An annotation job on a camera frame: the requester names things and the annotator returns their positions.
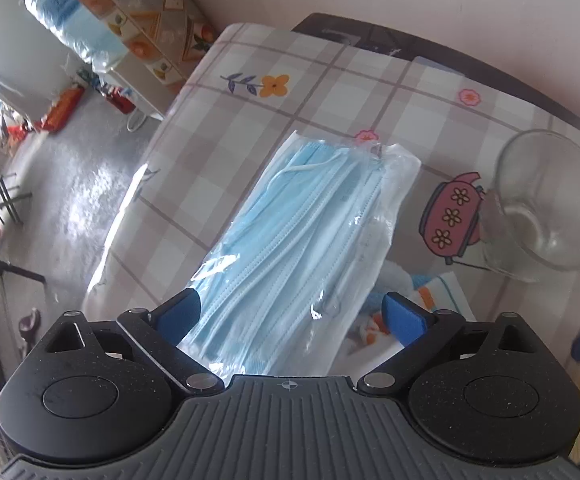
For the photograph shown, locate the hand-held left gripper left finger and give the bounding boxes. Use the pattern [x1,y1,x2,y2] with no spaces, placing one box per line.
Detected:
[45,289,226,395]

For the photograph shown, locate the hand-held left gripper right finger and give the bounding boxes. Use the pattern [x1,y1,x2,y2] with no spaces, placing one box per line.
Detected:
[357,291,539,396]

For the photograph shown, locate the orange striped white towel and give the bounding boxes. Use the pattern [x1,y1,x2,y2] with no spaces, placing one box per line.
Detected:
[342,262,477,376]

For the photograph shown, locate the pack of blue face masks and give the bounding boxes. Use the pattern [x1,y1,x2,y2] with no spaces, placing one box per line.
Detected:
[177,130,421,377]

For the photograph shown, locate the clear glass cup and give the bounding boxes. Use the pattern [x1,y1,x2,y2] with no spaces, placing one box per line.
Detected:
[480,130,580,283]

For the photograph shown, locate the white cabinet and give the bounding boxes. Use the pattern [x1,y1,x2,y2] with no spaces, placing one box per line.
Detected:
[100,55,186,121]

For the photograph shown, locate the red packets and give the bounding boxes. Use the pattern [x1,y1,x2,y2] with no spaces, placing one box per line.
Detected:
[40,85,86,133]

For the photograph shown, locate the wrapped pack of water bottles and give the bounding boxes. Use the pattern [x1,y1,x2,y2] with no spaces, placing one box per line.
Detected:
[0,0,126,73]

